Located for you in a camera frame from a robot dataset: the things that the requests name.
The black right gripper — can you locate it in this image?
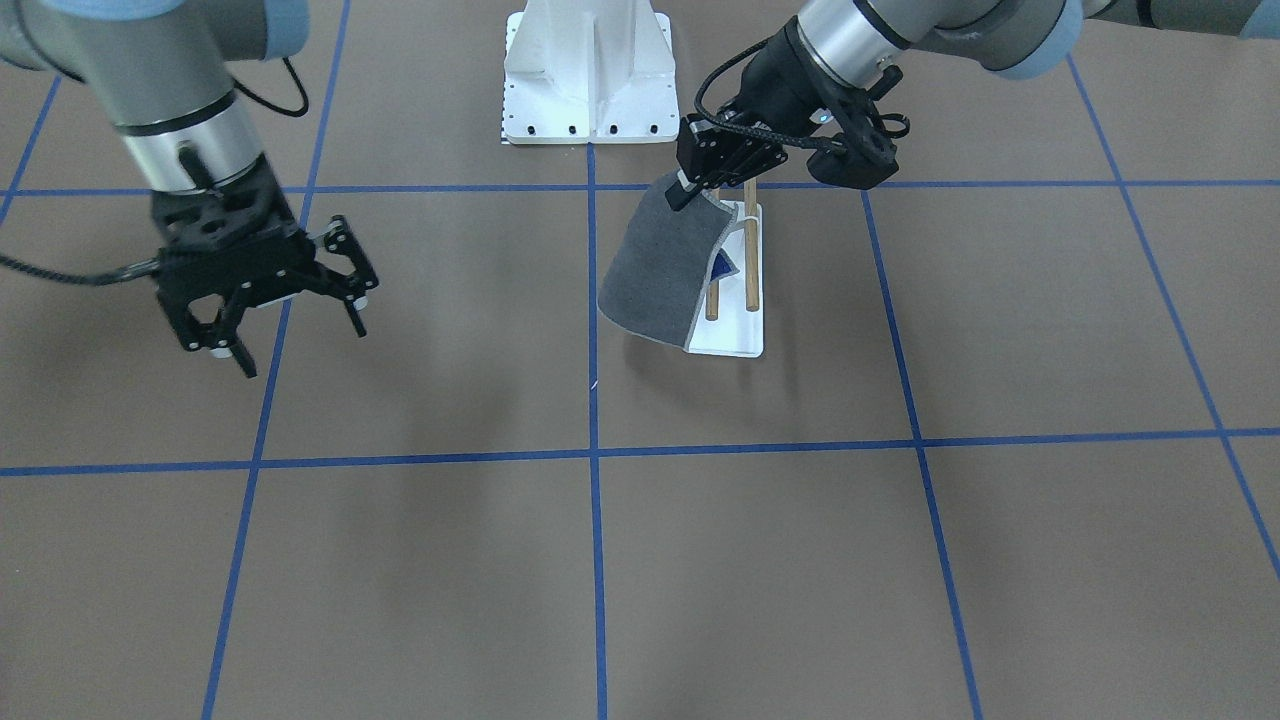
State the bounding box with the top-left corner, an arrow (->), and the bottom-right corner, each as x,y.
150,160 -> 381,379

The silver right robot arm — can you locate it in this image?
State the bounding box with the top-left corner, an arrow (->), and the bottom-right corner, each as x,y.
3,1 -> 379,378

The white pedestal column base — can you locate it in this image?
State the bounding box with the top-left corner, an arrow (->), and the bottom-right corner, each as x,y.
500,1 -> 680,145

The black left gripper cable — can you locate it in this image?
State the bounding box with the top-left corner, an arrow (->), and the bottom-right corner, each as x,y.
694,40 -> 861,156

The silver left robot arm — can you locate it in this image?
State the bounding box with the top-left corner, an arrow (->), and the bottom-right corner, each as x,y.
660,1 -> 1277,211

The wooden rack rod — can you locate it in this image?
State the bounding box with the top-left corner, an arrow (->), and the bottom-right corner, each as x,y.
742,179 -> 762,313
704,281 -> 721,322

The blue grey microfibre towel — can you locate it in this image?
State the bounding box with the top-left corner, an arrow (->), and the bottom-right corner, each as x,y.
596,170 -> 736,350

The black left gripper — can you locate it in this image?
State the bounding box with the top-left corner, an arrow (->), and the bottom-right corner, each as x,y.
664,20 -> 850,213

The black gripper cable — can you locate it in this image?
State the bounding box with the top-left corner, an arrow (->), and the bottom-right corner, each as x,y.
694,40 -> 861,156
0,255 -> 166,290

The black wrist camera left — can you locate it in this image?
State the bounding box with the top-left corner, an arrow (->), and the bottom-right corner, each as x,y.
806,61 -> 911,191

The white towel rack base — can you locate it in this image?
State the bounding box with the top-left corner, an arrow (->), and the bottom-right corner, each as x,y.
685,201 -> 765,357

